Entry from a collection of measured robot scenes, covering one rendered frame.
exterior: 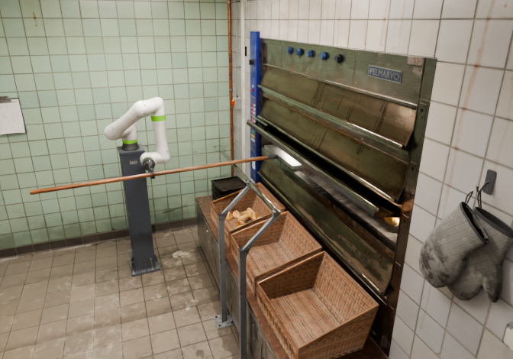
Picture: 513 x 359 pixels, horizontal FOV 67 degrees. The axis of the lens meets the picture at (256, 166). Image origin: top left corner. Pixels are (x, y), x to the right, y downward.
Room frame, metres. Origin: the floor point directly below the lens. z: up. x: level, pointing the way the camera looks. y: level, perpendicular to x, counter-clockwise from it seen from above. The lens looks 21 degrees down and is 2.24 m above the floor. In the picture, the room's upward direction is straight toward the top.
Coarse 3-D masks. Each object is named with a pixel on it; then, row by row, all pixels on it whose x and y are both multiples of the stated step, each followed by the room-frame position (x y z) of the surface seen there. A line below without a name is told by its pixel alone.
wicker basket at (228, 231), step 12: (252, 192) 3.23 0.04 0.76; (264, 192) 3.11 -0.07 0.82; (216, 204) 3.10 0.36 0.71; (228, 204) 3.14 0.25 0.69; (240, 204) 3.18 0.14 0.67; (252, 204) 3.23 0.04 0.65; (264, 204) 3.05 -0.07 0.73; (276, 204) 2.87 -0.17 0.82; (216, 216) 2.91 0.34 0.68; (264, 216) 2.69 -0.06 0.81; (228, 228) 2.63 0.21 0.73; (276, 228) 2.73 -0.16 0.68; (228, 240) 2.60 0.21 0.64
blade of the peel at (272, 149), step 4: (268, 148) 3.17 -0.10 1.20; (272, 148) 3.24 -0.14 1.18; (276, 148) 3.24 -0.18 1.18; (272, 152) 3.10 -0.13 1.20; (276, 152) 3.13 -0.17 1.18; (280, 152) 3.13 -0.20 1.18; (284, 152) 3.13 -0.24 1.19; (280, 156) 3.04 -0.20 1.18; (284, 156) 3.03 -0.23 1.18; (288, 156) 3.03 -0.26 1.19; (284, 160) 2.87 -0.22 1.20; (288, 160) 2.92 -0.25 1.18; (292, 160) 2.92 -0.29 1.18; (296, 160) 2.92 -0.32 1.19; (288, 164) 2.81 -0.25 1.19; (292, 164) 2.84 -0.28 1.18; (296, 164) 2.84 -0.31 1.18; (300, 164) 2.83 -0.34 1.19; (292, 168) 2.75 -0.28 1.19; (296, 168) 2.76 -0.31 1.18
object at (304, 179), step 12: (288, 168) 2.78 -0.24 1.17; (300, 180) 2.58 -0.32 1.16; (312, 180) 2.52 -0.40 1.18; (324, 192) 2.32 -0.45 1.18; (336, 204) 2.15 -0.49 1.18; (348, 216) 2.00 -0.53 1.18; (360, 228) 1.88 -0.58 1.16; (372, 228) 1.85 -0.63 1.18; (372, 240) 1.78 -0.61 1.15; (384, 240) 1.73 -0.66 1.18
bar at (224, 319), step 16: (240, 192) 2.50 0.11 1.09; (256, 192) 2.35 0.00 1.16; (272, 208) 2.11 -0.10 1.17; (224, 240) 2.44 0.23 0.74; (224, 256) 2.44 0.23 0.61; (240, 256) 1.98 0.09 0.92; (224, 272) 2.43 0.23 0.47; (240, 272) 1.98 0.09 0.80; (224, 288) 2.43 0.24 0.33; (240, 288) 1.97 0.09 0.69; (224, 304) 2.43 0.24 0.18; (240, 304) 1.97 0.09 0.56; (224, 320) 2.43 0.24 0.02; (240, 320) 1.97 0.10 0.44; (240, 336) 1.97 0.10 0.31; (240, 352) 1.98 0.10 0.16
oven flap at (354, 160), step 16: (272, 112) 3.10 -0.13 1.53; (288, 112) 2.86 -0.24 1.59; (288, 128) 2.77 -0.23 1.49; (304, 128) 2.57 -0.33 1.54; (320, 128) 2.40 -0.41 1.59; (304, 144) 2.46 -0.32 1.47; (320, 144) 2.33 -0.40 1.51; (336, 144) 2.19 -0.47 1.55; (352, 144) 2.06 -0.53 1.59; (336, 160) 2.13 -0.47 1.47; (352, 160) 2.00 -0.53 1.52; (368, 160) 1.90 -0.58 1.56; (384, 160) 1.80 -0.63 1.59; (352, 176) 1.92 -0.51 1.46; (368, 176) 1.84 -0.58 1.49; (384, 176) 1.75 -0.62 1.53; (400, 176) 1.67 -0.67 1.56; (384, 192) 1.68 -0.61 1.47; (400, 192) 1.62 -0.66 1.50
